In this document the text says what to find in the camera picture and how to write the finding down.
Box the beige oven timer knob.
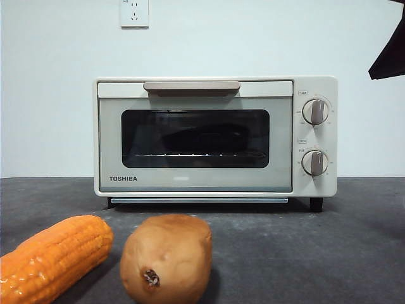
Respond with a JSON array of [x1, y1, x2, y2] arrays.
[[301, 149, 330, 177]]

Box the brown potato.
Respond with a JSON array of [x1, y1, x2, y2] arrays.
[[119, 213, 213, 304]]

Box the white wall socket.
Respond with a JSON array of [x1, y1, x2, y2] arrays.
[[120, 0, 151, 30]]

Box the white toaster oven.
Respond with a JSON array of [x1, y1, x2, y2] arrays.
[[93, 75, 339, 212]]

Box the oven glass door with handle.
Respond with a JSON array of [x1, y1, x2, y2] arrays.
[[96, 80, 294, 193]]

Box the metal oven wire rack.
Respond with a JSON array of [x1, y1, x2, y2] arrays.
[[134, 153, 267, 158]]

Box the metal oven crumb tray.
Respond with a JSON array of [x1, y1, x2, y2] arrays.
[[109, 197, 290, 205]]

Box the orange corn cob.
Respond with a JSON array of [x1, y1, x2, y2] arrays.
[[0, 215, 115, 304]]

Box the beige oven temperature knob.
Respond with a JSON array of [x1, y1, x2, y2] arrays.
[[301, 98, 330, 125]]

